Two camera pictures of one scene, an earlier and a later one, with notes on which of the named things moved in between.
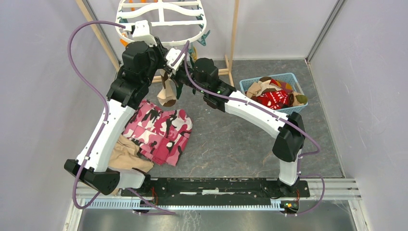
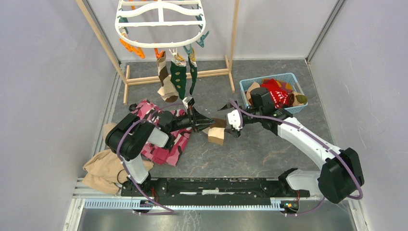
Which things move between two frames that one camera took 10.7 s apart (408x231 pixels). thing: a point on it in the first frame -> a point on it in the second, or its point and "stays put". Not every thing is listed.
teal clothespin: [203, 41] stays put
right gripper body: [182, 75] -> [238, 129]
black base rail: [216, 192] stays put
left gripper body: [158, 55] -> [190, 122]
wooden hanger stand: [232, 47] stays put
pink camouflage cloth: [160, 135] stays put
